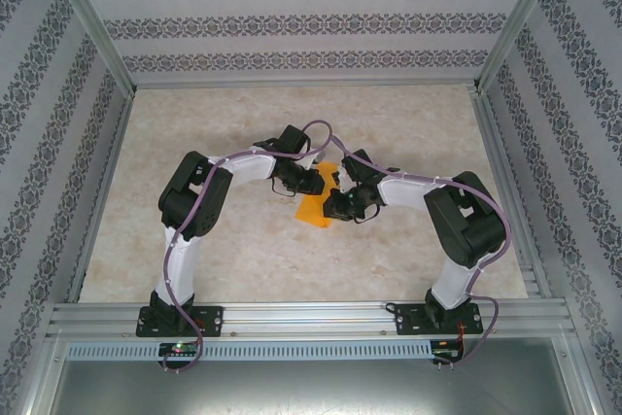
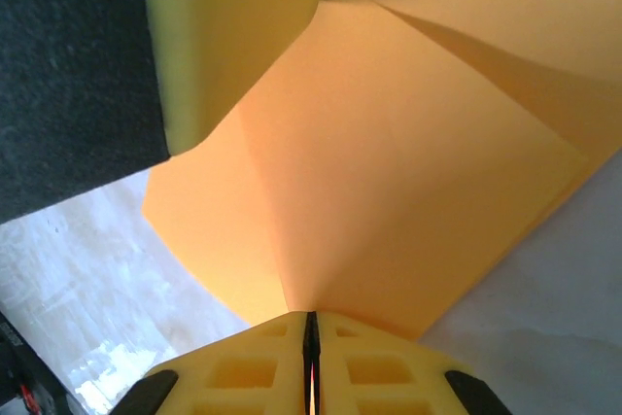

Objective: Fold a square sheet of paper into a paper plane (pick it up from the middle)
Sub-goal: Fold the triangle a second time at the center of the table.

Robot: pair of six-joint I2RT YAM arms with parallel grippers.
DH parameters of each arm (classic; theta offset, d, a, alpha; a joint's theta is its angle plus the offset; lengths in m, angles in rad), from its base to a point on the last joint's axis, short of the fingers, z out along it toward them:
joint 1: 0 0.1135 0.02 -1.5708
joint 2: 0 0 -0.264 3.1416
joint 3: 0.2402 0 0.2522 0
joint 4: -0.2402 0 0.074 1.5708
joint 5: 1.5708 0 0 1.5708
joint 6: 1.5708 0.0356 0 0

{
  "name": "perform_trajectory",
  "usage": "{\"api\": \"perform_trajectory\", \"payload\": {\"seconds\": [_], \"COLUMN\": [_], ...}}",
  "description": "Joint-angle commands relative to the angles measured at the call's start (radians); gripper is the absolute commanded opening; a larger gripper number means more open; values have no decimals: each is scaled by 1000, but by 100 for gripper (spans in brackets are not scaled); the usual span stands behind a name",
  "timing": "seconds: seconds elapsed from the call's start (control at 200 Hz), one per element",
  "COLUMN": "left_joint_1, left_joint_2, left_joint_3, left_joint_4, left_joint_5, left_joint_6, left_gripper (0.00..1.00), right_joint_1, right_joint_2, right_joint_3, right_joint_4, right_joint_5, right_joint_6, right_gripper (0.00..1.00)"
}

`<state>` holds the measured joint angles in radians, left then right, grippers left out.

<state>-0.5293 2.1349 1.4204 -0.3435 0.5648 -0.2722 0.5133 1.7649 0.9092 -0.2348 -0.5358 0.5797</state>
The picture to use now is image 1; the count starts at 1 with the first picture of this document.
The orange cloth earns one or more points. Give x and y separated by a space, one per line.
311 211

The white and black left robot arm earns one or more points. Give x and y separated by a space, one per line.
243 172

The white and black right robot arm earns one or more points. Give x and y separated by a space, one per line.
408 191

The grey sheet metal tray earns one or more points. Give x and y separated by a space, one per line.
311 390

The aluminium frame back beam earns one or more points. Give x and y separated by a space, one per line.
306 83

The aluminium mounting rail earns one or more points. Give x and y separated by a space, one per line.
306 318

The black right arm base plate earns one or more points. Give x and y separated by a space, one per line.
410 320

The aluminium table side rail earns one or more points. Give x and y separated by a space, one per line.
507 191
103 191

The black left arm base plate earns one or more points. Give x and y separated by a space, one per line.
211 320

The aluminium frame post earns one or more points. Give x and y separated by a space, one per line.
94 21
516 21

